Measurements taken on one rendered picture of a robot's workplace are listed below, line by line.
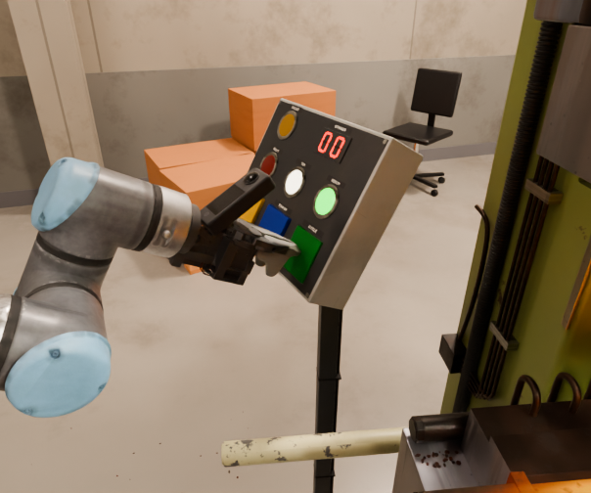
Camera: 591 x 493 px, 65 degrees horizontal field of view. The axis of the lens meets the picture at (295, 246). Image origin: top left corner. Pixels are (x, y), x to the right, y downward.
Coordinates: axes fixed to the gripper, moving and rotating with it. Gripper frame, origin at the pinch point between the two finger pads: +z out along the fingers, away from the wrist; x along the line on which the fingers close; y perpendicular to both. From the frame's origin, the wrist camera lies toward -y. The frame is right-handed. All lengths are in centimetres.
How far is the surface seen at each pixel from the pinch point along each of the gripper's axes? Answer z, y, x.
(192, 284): 72, 76, -153
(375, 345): 119, 49, -64
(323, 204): 1.2, -8.0, 0.2
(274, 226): 0.9, -0.1, -8.8
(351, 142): 1.7, -18.7, -0.8
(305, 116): 1.7, -19.8, -15.6
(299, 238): 1.3, -1.2, -1.4
